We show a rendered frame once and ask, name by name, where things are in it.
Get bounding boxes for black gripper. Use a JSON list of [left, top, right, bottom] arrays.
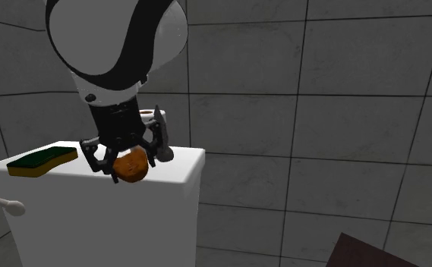
[[79, 96, 166, 184]]

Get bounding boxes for green and yellow sponge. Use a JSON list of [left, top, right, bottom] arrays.
[[6, 146, 79, 178]]

